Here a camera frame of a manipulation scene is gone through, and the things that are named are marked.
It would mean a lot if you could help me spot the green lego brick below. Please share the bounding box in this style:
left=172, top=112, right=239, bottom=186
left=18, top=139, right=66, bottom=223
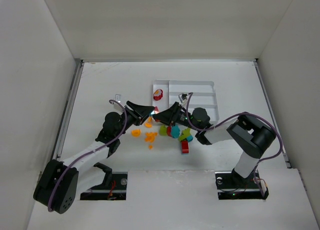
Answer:
left=178, top=128, right=191, bottom=142

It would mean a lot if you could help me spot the blue lego brick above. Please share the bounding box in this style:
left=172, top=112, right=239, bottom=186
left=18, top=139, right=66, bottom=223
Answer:
left=185, top=135, right=193, bottom=142

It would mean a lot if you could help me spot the red flower lego piece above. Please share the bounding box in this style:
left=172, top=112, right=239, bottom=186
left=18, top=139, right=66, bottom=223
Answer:
left=153, top=89, right=163, bottom=101

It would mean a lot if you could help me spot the red rectangular lego brick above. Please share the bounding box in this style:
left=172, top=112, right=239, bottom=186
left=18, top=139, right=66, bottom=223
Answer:
left=180, top=140, right=190, bottom=155

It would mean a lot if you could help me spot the red lego with blue brick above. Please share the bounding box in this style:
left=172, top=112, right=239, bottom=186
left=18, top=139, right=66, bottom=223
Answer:
left=150, top=107, right=159, bottom=116

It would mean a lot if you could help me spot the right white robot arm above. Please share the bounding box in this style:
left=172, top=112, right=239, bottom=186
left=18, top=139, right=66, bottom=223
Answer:
left=153, top=102, right=277, bottom=179

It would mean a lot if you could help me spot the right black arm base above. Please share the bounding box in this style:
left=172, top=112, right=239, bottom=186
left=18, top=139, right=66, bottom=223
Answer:
left=215, top=171, right=269, bottom=200

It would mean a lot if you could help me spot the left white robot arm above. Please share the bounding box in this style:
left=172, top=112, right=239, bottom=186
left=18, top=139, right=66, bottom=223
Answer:
left=33, top=101, right=155, bottom=214

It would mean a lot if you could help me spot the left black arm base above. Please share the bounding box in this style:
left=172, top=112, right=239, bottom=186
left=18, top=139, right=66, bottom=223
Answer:
left=79, top=163, right=128, bottom=201

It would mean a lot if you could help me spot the orange half round lego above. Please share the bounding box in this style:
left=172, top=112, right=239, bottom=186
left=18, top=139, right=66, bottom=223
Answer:
left=144, top=122, right=153, bottom=128

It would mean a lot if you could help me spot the teal cloud lego piece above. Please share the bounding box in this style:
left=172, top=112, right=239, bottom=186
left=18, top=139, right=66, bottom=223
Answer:
left=170, top=125, right=181, bottom=139

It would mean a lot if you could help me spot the white divided sorting tray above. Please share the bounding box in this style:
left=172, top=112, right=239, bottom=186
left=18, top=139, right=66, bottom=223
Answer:
left=152, top=80, right=220, bottom=124

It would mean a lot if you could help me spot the orange lego cluster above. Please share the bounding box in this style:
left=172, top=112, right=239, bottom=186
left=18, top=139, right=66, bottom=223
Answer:
left=144, top=132, right=158, bottom=143

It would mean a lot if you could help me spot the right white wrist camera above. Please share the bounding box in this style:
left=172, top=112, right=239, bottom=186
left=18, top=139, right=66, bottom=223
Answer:
left=178, top=93, right=189, bottom=104

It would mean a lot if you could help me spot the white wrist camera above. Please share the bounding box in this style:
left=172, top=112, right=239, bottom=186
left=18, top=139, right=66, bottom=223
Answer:
left=112, top=94, right=122, bottom=109
left=178, top=93, right=189, bottom=104

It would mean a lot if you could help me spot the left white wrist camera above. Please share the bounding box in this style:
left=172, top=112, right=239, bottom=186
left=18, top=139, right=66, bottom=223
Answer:
left=112, top=94, right=122, bottom=109

